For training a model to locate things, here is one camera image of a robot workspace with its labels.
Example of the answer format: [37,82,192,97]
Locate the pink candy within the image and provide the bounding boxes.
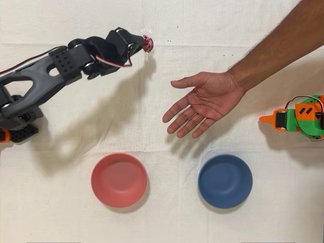
[140,28,155,55]

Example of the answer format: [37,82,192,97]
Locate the person's bare forearm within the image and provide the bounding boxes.
[225,0,324,93]

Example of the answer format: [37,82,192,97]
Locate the person's open hand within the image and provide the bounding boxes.
[161,71,248,139]

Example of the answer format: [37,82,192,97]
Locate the blue plastic bowl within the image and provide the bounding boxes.
[197,153,254,210]

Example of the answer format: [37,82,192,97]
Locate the pink plastic bowl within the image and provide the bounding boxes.
[90,152,148,209]

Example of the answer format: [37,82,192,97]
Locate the white tablecloth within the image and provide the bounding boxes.
[0,0,324,243]

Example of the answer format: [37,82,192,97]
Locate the red white gripper servo cable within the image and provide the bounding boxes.
[94,52,133,68]

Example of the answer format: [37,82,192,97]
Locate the orange arm servo cable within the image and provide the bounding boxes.
[285,95,324,142]

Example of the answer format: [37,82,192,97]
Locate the striped black arm cable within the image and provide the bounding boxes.
[0,45,68,75]

